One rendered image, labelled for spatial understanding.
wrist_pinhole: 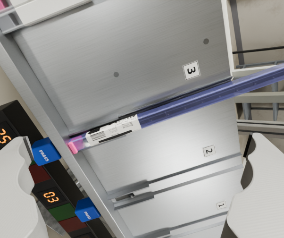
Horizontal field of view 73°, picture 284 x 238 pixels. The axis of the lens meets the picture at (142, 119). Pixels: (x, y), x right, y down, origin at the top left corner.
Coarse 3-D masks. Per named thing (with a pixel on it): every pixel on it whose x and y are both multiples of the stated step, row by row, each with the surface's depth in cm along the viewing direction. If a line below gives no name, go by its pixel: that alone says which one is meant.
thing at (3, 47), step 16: (0, 32) 16; (0, 48) 16; (16, 48) 17; (0, 64) 16; (16, 64) 16; (16, 80) 17; (32, 80) 18; (32, 96) 18; (48, 96) 20; (32, 112) 18; (48, 112) 19; (48, 128) 19; (64, 128) 21; (64, 144) 20; (64, 160) 21; (80, 160) 22; (80, 176) 22; (96, 176) 25; (96, 192) 24; (112, 208) 27; (112, 224) 26
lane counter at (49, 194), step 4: (52, 188) 27; (56, 188) 27; (40, 192) 27; (44, 192) 27; (48, 192) 27; (52, 192) 27; (56, 192) 27; (40, 196) 27; (44, 196) 27; (48, 196) 27; (52, 196) 27; (56, 196) 27; (60, 196) 27; (44, 200) 28; (48, 200) 28; (52, 200) 28; (56, 200) 28; (60, 200) 28; (64, 200) 28; (48, 204) 28; (52, 204) 28
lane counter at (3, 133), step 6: (0, 126) 22; (6, 126) 22; (0, 132) 22; (6, 132) 22; (12, 132) 22; (0, 138) 23; (6, 138) 23; (12, 138) 23; (0, 144) 23; (6, 144) 23
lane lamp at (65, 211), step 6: (66, 204) 28; (48, 210) 28; (54, 210) 29; (60, 210) 29; (66, 210) 29; (72, 210) 29; (54, 216) 29; (60, 216) 29; (66, 216) 29; (72, 216) 29
